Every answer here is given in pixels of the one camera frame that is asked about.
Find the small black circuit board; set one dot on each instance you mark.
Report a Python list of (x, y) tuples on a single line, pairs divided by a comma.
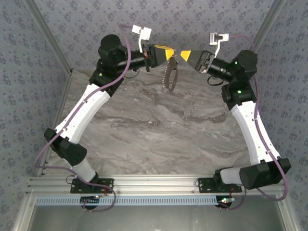
[(87, 199), (225, 201)]

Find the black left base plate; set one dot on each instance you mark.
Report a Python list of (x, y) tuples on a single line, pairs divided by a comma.
[(108, 181)]

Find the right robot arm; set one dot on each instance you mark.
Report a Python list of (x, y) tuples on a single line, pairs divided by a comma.
[(250, 130)]

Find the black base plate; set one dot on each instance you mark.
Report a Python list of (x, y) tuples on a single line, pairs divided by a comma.
[(204, 184), (108, 181)]

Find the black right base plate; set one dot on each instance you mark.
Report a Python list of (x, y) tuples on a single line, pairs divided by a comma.
[(204, 184)]

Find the aluminium lower frame bar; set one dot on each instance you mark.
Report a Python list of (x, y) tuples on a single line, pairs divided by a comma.
[(22, 214), (286, 214)]

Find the silver metal keyring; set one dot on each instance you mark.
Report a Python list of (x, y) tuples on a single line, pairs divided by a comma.
[(175, 56)]

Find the grey metal shelf panel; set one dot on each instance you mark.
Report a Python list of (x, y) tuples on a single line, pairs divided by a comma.
[(154, 219)]

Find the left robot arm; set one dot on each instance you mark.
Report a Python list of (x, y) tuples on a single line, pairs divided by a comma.
[(81, 113)]

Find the aluminium corner post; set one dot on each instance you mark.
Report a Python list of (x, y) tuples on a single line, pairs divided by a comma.
[(53, 41), (258, 39)]

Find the aluminium mounting rail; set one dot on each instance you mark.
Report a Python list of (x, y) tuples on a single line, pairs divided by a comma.
[(154, 184)]

